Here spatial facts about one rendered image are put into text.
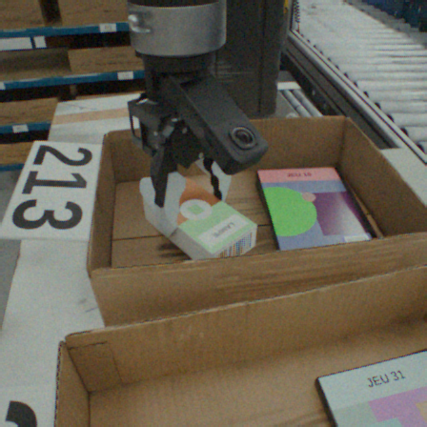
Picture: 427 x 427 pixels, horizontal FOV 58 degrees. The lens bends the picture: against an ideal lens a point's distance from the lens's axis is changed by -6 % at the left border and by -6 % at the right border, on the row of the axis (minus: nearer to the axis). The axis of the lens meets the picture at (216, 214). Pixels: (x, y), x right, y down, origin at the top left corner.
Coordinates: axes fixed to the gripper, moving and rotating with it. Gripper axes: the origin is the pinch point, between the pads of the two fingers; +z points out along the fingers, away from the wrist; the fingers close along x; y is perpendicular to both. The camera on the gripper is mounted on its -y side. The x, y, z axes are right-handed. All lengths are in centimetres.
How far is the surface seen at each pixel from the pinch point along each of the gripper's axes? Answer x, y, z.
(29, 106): -24, 144, 40
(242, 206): -10.3, 2.4, 5.3
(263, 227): -9.1, -2.8, 5.3
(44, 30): -34, 133, 8
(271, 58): -35.7, 20.3, -6.5
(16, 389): 25.6, -9.9, -4.4
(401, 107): -67, 5, 7
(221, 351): 9.2, -14.1, 2.8
